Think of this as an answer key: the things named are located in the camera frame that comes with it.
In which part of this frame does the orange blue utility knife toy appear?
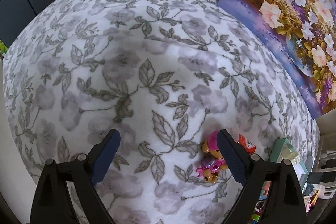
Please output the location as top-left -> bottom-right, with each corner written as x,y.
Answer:
259,181 -> 270,201

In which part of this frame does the grey floral tablecloth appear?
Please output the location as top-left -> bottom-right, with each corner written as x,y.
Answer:
3,0 -> 319,223

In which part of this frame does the brown pink puppy toy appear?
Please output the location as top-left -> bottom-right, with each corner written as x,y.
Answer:
196,131 -> 228,183

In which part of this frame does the white cutout shelf rack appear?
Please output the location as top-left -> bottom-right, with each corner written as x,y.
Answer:
313,150 -> 335,200

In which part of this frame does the black power adapter plugged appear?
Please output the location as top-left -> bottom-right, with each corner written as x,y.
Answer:
306,172 -> 325,184

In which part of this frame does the floral painting canvas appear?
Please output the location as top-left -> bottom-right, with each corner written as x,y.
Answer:
219,0 -> 335,118

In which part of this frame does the pile of colourful hair accessories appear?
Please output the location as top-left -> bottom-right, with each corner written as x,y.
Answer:
303,184 -> 319,214

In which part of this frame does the orange glue bottle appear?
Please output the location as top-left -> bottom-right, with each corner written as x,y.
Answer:
236,134 -> 256,155

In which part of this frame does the colourful block puzzle cube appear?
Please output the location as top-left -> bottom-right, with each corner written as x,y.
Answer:
248,209 -> 263,224

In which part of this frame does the teal shallow tray box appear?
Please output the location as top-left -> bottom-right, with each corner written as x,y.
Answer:
269,138 -> 309,191

